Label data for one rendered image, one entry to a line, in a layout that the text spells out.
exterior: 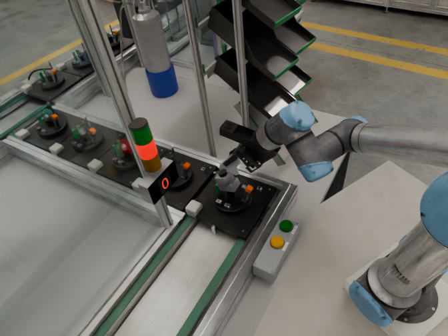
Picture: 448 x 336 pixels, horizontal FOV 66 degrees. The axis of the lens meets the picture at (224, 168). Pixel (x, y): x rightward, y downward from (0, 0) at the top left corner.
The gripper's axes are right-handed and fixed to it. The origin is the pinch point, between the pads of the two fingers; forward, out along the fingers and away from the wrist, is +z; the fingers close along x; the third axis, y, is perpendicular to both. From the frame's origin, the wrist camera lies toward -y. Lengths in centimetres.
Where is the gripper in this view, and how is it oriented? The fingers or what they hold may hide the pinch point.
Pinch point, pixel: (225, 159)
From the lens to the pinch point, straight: 110.2
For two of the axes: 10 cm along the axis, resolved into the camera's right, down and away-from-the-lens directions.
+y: 7.1, 6.9, 1.4
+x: 5.1, -6.5, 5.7
